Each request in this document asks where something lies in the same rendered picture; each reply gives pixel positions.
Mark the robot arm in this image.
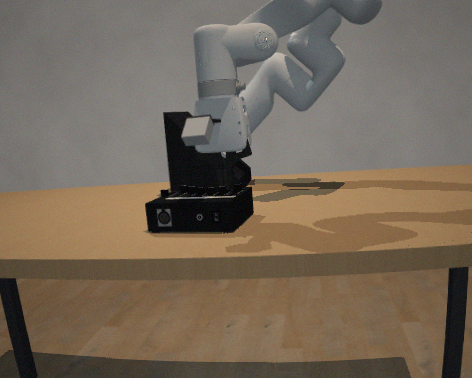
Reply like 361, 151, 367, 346
181, 0, 382, 146

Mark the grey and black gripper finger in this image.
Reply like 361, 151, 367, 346
196, 151, 225, 187
223, 139, 252, 190

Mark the black lighting desk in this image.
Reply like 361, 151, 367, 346
145, 184, 254, 233

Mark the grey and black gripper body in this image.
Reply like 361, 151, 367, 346
194, 94, 251, 153

